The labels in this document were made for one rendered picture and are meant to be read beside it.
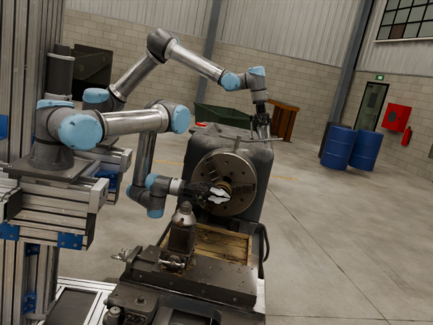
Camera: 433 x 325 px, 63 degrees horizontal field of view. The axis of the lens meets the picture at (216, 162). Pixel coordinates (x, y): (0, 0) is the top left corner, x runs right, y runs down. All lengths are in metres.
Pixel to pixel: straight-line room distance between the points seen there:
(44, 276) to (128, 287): 0.72
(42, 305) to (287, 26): 11.49
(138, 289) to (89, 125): 0.53
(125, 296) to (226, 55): 11.00
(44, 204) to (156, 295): 0.52
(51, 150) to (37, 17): 0.48
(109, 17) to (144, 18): 1.00
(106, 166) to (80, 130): 0.65
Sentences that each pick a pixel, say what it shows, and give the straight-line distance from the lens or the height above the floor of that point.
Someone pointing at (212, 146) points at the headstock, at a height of 1.22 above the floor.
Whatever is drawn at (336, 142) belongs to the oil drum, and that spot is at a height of 0.58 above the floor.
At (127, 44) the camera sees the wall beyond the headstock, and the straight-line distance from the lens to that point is 11.61.
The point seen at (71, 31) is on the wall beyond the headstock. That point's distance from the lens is 11.81.
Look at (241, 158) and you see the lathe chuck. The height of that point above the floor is 1.22.
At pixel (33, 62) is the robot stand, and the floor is 1.49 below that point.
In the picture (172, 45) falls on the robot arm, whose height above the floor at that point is 1.66.
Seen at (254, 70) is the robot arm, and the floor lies 1.62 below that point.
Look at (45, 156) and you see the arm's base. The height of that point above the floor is 1.21.
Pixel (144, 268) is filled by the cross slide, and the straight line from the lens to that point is 1.18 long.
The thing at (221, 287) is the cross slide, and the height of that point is 0.97.
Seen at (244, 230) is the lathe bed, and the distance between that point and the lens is 1.79.
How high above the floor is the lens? 1.60
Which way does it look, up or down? 15 degrees down
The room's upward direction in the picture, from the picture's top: 11 degrees clockwise
